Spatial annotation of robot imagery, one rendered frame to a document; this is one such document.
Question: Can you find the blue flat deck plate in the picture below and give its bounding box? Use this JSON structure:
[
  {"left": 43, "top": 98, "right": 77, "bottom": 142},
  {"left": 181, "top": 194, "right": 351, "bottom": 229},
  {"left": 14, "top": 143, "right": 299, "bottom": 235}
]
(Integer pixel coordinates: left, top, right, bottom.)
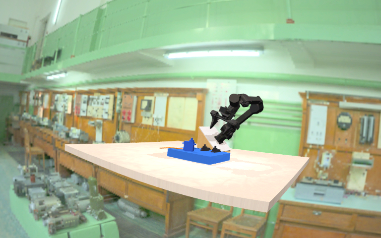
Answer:
[{"left": 167, "top": 144, "right": 230, "bottom": 165}]

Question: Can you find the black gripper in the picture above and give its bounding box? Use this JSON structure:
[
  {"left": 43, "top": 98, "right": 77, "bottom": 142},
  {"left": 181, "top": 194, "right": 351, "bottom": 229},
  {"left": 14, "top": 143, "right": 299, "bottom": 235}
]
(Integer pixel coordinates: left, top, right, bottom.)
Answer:
[{"left": 210, "top": 109, "right": 240, "bottom": 135}]

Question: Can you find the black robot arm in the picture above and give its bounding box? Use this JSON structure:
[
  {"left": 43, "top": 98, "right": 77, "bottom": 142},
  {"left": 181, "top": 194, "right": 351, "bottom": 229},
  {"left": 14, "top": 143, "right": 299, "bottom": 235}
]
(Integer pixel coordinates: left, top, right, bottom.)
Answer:
[{"left": 214, "top": 93, "right": 264, "bottom": 144}]

